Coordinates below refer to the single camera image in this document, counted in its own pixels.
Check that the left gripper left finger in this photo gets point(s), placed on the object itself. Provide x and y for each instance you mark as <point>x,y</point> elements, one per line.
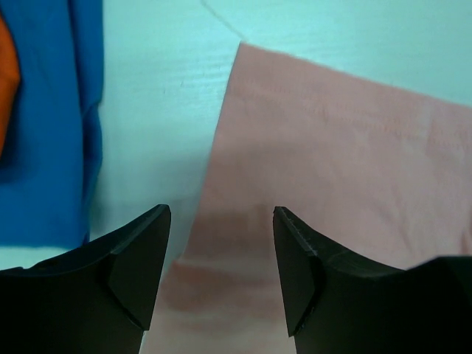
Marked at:
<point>97,298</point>

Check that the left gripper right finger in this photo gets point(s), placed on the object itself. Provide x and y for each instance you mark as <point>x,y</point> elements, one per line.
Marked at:
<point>338,301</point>

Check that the salmon pink t-shirt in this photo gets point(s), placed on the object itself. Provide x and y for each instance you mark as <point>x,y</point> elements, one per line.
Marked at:
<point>384,171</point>

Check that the folded blue t-shirt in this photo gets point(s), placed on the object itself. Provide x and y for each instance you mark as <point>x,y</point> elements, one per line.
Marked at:
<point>53,150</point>

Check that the folded orange t-shirt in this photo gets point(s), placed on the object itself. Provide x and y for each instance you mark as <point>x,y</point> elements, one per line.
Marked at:
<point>9,80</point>

